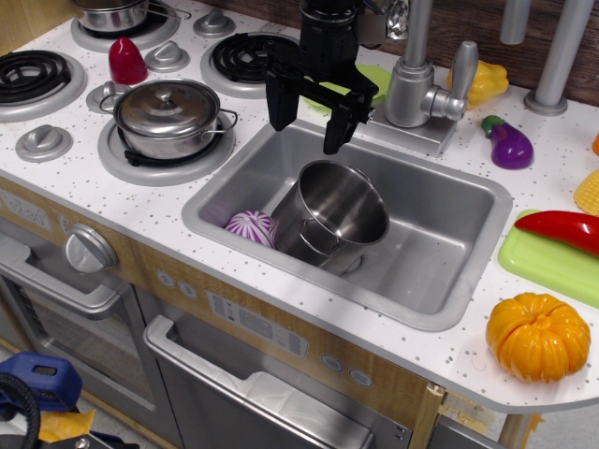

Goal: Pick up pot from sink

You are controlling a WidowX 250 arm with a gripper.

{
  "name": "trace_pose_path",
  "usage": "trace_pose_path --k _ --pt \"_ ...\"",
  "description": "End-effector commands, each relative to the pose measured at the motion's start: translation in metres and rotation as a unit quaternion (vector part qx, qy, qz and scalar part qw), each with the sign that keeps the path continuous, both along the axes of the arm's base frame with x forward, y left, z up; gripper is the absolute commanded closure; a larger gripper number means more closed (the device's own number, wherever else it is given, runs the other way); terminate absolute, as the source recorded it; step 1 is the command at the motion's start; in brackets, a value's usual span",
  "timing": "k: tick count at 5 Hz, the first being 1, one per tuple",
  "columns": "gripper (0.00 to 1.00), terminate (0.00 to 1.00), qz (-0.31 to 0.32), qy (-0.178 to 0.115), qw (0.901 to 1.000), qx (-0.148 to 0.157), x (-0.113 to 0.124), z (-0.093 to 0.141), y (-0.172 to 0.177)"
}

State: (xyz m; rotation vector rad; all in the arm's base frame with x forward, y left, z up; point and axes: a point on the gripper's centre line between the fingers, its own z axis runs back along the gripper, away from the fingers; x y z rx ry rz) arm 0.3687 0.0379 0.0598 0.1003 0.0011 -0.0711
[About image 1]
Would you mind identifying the lidded steel pot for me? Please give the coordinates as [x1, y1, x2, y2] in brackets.
[99, 79, 239, 161]

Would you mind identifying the silver stove knob middle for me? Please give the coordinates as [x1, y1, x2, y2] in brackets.
[144, 40, 190, 73]

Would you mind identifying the black cable hose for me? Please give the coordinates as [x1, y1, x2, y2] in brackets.
[0, 372, 42, 449]

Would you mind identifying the grey oven door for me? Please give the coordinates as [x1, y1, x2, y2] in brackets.
[1, 220, 183, 448]

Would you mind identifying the silver stove knob hidden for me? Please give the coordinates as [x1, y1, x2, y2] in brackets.
[86, 80, 130, 114]

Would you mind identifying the orange toy pumpkin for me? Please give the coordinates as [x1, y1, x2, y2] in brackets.
[486, 293, 592, 384]

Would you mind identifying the silver stove knob front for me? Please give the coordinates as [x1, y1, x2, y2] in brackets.
[15, 124, 73, 163]

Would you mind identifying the green plastic plate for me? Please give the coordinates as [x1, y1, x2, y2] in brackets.
[300, 64, 393, 112]

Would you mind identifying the green cutting board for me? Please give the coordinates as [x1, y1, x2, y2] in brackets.
[498, 210, 598, 307]

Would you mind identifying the red toy chili pepper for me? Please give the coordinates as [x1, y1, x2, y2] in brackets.
[515, 210, 598, 257]

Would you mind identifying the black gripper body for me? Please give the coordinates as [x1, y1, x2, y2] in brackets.
[265, 0, 379, 107]

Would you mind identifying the grey post short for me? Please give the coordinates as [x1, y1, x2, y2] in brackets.
[500, 0, 532, 45]

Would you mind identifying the grey post right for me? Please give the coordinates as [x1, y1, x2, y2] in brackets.
[524, 0, 594, 117]

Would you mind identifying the red toy pepper tip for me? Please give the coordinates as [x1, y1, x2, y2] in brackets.
[109, 36, 148, 85]

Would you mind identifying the silver oven dial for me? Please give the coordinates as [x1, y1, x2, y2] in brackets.
[63, 224, 118, 274]

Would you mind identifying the purple toy eggplant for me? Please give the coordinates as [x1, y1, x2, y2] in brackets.
[481, 115, 534, 169]

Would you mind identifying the yellow toy corn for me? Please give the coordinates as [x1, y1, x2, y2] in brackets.
[574, 170, 599, 216]

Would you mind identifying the silver stove knob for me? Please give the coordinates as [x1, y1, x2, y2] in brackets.
[193, 7, 236, 38]
[144, 40, 190, 73]
[15, 124, 73, 163]

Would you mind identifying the grey dishwasher door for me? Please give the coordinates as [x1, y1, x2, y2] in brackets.
[143, 315, 412, 448]

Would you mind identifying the tall steel pot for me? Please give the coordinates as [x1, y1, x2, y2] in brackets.
[271, 160, 389, 275]

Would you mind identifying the silver toy faucet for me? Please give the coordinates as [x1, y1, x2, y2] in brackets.
[358, 0, 478, 156]

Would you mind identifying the black left coil burner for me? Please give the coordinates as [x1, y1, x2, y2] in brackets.
[1, 51, 71, 105]

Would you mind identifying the purple white toy onion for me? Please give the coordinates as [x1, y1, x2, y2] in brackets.
[225, 210, 274, 248]

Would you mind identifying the black rear coil burner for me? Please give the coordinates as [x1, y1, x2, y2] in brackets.
[211, 33, 298, 84]

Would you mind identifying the grey sink basin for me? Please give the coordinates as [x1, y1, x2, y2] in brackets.
[183, 121, 512, 332]

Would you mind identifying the yellow toy bell pepper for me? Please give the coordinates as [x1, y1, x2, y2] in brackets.
[467, 60, 509, 109]

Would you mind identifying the silver stove knob rear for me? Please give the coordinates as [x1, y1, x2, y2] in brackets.
[193, 7, 236, 38]

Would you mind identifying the steel pot at back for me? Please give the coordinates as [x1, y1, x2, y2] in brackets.
[70, 0, 191, 33]

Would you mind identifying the black coil burner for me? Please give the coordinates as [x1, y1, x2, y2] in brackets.
[1, 51, 71, 105]
[211, 33, 298, 84]

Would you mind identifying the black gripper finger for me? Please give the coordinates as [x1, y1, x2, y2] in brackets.
[266, 70, 300, 131]
[322, 98, 373, 155]

